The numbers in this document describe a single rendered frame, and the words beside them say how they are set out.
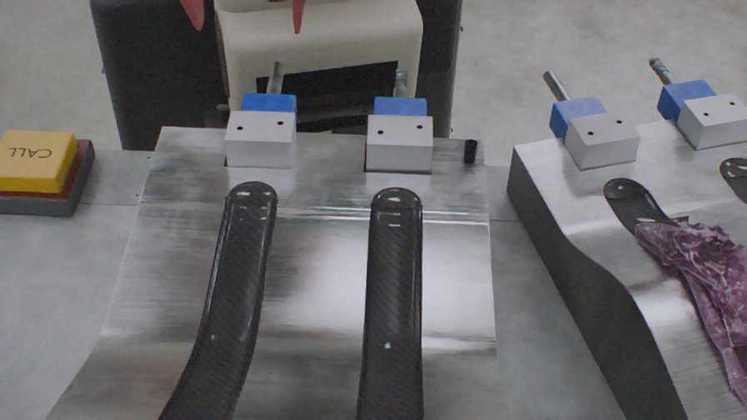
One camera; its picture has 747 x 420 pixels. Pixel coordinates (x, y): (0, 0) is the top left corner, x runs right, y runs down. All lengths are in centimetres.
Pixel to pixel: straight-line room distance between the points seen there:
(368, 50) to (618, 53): 149
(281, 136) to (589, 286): 26
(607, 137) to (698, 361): 23
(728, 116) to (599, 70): 157
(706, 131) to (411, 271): 31
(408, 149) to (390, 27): 36
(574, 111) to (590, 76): 155
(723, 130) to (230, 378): 47
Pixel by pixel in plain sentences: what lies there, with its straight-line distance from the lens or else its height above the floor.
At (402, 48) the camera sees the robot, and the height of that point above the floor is 76.
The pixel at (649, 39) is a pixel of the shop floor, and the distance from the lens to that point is 256.
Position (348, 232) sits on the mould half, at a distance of 68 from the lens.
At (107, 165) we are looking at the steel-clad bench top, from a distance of 89.
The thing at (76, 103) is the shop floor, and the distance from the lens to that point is 231.
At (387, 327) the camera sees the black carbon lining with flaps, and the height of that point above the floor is 88.
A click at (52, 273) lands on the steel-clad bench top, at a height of 80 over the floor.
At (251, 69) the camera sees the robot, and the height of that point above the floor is 76.
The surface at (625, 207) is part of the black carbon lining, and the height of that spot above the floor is 85.
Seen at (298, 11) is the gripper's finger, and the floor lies 103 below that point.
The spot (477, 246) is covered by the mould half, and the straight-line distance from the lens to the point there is 68.
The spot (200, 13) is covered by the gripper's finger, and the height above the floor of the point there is 101.
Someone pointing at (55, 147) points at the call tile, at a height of 84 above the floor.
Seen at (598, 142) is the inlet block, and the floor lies 88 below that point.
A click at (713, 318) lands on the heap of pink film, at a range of 65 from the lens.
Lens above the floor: 138
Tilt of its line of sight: 44 degrees down
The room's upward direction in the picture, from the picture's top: 3 degrees clockwise
